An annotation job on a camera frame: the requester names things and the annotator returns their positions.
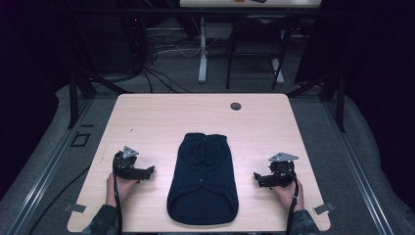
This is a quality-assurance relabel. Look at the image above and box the grey table edge clip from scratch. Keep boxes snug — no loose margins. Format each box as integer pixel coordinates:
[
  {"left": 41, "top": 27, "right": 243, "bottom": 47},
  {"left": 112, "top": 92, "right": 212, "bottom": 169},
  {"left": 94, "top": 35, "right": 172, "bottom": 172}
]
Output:
[
  {"left": 63, "top": 203, "right": 87, "bottom": 214},
  {"left": 312, "top": 202, "right": 337, "bottom": 216}
]

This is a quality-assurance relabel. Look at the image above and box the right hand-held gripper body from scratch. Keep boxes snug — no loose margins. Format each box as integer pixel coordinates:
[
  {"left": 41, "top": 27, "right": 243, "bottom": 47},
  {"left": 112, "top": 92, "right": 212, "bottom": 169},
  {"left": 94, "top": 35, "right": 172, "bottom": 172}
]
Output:
[{"left": 267, "top": 151, "right": 300, "bottom": 189}]

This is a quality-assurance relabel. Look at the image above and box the black chair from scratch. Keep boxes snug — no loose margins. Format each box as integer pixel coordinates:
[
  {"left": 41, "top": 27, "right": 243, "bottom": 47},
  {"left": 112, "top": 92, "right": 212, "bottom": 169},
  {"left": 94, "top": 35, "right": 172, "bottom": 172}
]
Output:
[{"left": 225, "top": 13, "right": 297, "bottom": 91}]

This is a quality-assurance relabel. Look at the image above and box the white desk with white legs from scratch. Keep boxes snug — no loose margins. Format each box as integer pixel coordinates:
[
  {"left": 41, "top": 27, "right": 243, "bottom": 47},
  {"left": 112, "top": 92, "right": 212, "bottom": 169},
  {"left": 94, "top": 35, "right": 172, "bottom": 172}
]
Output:
[{"left": 178, "top": 0, "right": 323, "bottom": 85}]

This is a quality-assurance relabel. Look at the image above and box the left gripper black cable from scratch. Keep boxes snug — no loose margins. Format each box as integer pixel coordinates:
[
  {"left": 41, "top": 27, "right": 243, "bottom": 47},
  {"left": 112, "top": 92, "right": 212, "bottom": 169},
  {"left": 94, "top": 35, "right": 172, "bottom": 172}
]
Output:
[{"left": 112, "top": 158, "right": 123, "bottom": 235}]

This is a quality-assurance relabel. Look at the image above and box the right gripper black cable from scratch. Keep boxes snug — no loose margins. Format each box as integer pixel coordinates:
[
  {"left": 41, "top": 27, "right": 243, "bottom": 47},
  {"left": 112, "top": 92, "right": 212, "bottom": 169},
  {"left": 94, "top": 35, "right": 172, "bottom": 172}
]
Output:
[{"left": 285, "top": 177, "right": 300, "bottom": 235}]

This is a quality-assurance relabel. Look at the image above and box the person's left hand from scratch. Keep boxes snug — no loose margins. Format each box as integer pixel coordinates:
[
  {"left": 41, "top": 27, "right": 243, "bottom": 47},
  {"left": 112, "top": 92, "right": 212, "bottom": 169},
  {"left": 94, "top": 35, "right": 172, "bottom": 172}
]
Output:
[{"left": 105, "top": 172, "right": 139, "bottom": 209}]

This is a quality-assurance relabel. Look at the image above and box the bundle of floor cables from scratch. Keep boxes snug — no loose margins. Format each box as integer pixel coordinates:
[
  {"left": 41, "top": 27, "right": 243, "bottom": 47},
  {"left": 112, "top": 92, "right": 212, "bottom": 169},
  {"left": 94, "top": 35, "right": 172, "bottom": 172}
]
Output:
[{"left": 128, "top": 16, "right": 205, "bottom": 95}]

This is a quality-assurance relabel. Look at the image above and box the aluminium floor rail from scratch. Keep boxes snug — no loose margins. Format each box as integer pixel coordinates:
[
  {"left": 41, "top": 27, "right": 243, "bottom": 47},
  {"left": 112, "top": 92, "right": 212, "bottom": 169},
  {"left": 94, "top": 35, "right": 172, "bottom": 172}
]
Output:
[
  {"left": 321, "top": 97, "right": 396, "bottom": 235},
  {"left": 5, "top": 97, "right": 96, "bottom": 235}
]

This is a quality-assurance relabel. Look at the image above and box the black floor cable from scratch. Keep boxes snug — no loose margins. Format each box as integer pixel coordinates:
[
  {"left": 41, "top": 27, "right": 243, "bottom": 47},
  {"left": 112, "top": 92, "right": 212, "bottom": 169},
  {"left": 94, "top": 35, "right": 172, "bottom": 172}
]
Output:
[{"left": 26, "top": 165, "right": 92, "bottom": 235}]

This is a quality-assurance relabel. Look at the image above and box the person's right hand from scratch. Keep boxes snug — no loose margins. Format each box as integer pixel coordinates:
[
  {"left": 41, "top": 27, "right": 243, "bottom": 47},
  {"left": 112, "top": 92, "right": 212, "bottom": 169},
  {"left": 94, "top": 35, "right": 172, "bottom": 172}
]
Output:
[{"left": 271, "top": 178, "right": 305, "bottom": 212}]

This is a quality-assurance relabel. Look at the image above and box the black metal frame stand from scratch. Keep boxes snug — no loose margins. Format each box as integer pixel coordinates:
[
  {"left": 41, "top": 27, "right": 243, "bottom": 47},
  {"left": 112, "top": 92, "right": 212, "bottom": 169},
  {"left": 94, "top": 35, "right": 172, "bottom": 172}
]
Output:
[
  {"left": 287, "top": 70, "right": 346, "bottom": 133},
  {"left": 66, "top": 67, "right": 135, "bottom": 130}
]

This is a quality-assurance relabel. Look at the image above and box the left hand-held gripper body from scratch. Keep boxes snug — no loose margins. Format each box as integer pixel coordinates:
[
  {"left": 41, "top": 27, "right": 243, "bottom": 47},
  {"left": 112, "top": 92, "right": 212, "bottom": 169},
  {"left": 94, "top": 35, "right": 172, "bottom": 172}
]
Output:
[{"left": 112, "top": 145, "right": 143, "bottom": 181}]

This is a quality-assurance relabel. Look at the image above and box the dark navy garment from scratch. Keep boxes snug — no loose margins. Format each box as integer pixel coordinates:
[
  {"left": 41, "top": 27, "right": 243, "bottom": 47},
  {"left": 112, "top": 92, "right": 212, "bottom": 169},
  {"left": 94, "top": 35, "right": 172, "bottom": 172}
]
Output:
[{"left": 166, "top": 131, "right": 240, "bottom": 226}]

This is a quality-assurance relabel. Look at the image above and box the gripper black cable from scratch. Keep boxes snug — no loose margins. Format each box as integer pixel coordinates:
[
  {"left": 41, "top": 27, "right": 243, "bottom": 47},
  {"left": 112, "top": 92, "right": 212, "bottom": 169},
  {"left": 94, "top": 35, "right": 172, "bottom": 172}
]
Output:
[
  {"left": 285, "top": 177, "right": 300, "bottom": 235},
  {"left": 112, "top": 158, "right": 123, "bottom": 235}
]

